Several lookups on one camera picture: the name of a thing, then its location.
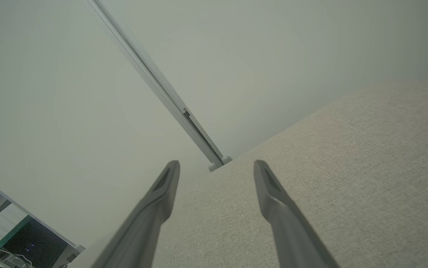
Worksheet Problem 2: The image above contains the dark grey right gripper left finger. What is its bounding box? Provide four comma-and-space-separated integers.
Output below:
91, 160, 181, 268

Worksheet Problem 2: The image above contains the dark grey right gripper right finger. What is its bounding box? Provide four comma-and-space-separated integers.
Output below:
254, 160, 339, 268

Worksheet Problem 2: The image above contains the grey fabric sofa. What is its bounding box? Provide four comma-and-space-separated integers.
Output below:
69, 80, 428, 268

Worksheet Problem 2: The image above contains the black computer case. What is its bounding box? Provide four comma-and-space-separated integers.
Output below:
1, 218, 69, 268

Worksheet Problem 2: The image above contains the white desk frame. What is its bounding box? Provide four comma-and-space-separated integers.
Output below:
0, 172, 86, 268

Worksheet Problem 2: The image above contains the grey partition post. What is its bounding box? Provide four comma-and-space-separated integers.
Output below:
85, 0, 222, 172
94, 0, 233, 165

